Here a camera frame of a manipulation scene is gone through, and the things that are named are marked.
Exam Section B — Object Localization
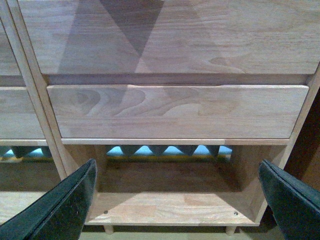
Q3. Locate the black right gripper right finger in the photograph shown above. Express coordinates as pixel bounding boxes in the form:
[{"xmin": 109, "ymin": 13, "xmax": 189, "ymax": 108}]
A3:
[{"xmin": 258, "ymin": 159, "xmax": 320, "ymax": 240}]

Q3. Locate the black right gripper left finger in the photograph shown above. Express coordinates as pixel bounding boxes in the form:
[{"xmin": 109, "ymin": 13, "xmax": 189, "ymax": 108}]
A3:
[{"xmin": 0, "ymin": 159, "xmax": 97, "ymax": 240}]

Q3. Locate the light wooden shelf cabinet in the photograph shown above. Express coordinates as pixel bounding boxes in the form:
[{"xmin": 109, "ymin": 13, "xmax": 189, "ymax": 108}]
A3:
[{"xmin": 0, "ymin": 0, "xmax": 320, "ymax": 235}]

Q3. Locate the lower wooden drawer front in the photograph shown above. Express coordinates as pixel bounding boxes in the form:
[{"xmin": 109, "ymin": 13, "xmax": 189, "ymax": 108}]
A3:
[{"xmin": 47, "ymin": 85, "xmax": 309, "ymax": 139}]

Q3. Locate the wooden drawer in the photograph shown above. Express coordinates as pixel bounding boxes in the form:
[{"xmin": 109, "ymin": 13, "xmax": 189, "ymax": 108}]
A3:
[
  {"xmin": 19, "ymin": 0, "xmax": 320, "ymax": 75},
  {"xmin": 47, "ymin": 85, "xmax": 309, "ymax": 139}
]

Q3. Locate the upper wooden drawer front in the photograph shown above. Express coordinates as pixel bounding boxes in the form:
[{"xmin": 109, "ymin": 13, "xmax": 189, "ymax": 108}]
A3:
[{"xmin": 19, "ymin": 0, "xmax": 320, "ymax": 75}]

